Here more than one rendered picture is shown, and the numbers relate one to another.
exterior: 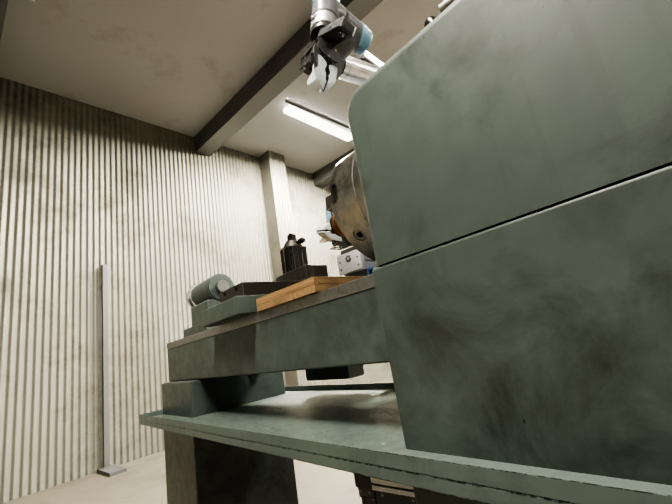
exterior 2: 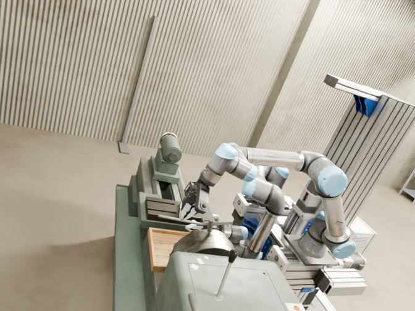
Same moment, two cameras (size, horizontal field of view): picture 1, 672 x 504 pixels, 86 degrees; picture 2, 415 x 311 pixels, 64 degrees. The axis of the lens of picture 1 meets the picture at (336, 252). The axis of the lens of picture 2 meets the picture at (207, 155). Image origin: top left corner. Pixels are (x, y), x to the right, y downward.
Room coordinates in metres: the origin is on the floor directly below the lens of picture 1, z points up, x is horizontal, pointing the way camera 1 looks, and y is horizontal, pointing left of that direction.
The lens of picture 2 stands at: (-0.32, -0.45, 2.11)
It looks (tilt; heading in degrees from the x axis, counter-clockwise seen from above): 22 degrees down; 21
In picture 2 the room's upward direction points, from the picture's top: 21 degrees clockwise
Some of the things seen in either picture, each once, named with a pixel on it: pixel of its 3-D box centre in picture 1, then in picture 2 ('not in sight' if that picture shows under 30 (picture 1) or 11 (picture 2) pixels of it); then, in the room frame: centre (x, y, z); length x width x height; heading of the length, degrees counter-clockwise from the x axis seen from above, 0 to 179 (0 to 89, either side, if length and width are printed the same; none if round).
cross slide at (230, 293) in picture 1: (284, 292); (180, 212); (1.35, 0.21, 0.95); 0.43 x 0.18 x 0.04; 133
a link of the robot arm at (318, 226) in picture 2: not in sight; (325, 225); (1.41, -0.56, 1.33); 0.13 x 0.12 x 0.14; 42
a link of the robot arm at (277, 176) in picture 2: not in sight; (277, 174); (1.74, -0.17, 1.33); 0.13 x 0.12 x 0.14; 106
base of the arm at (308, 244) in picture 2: not in sight; (314, 241); (1.42, -0.55, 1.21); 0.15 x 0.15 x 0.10
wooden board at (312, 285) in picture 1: (331, 293); (181, 251); (1.13, 0.04, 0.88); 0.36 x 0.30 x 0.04; 133
